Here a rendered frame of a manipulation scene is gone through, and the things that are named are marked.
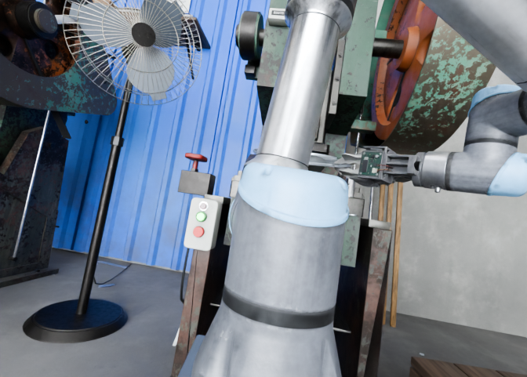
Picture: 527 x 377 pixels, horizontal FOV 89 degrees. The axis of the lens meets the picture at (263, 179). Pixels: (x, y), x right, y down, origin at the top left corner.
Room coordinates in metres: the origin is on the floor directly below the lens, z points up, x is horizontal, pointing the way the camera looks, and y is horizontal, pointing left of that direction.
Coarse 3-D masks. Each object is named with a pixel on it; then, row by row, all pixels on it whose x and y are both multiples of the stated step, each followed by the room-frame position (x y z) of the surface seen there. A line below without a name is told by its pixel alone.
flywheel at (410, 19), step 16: (400, 0) 1.10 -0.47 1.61; (416, 0) 0.99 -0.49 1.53; (400, 16) 1.15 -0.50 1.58; (416, 16) 0.97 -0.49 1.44; (432, 16) 0.84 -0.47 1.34; (400, 32) 1.14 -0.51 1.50; (416, 32) 0.93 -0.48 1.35; (432, 32) 0.83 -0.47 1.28; (416, 48) 0.94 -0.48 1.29; (384, 64) 1.28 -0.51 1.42; (400, 64) 1.00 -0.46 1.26; (416, 64) 0.92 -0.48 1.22; (384, 80) 1.29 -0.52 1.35; (400, 80) 1.07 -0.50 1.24; (416, 80) 0.91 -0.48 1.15; (384, 96) 1.27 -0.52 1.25; (400, 96) 1.05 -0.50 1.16; (384, 112) 1.24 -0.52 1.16; (400, 112) 1.04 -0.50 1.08; (384, 128) 1.10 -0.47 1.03
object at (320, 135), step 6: (330, 78) 0.96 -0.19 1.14; (330, 84) 0.96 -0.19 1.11; (330, 90) 0.96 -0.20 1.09; (324, 102) 0.96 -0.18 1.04; (324, 108) 0.96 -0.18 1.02; (324, 114) 0.96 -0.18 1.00; (324, 120) 0.96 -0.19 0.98; (318, 126) 0.93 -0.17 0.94; (324, 126) 0.96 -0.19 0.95; (318, 132) 0.96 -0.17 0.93; (324, 132) 0.96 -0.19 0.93; (318, 138) 0.96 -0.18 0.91; (324, 138) 0.96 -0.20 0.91
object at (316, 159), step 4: (256, 148) 0.82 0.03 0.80; (256, 152) 0.76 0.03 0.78; (312, 156) 0.78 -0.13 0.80; (316, 156) 0.80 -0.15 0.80; (320, 156) 0.88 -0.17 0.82; (324, 156) 0.89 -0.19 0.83; (328, 156) 0.88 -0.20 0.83; (332, 156) 0.87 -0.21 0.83; (312, 160) 0.72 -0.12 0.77; (316, 160) 0.73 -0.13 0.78; (320, 160) 0.74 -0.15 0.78; (324, 160) 0.76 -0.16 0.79; (328, 160) 0.78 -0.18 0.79; (332, 160) 0.80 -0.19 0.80; (336, 160) 0.81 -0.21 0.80; (312, 164) 0.64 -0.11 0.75; (316, 164) 0.64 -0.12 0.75; (320, 164) 0.64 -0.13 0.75; (324, 164) 0.64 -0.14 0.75; (328, 164) 0.64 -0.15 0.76; (332, 164) 0.70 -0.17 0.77
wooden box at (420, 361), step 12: (420, 360) 0.63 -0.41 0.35; (432, 360) 0.64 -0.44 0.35; (420, 372) 0.60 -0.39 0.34; (432, 372) 0.58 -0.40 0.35; (444, 372) 0.59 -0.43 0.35; (456, 372) 0.60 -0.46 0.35; (468, 372) 0.61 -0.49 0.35; (480, 372) 0.61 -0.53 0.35; (492, 372) 0.62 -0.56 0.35; (504, 372) 0.63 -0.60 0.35
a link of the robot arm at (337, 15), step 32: (288, 0) 0.42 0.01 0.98; (320, 0) 0.38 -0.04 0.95; (352, 0) 0.40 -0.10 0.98; (320, 32) 0.39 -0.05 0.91; (288, 64) 0.40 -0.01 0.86; (320, 64) 0.40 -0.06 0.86; (288, 96) 0.39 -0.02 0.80; (320, 96) 0.41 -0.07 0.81; (288, 128) 0.39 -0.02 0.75; (256, 160) 0.40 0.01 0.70; (288, 160) 0.39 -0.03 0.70
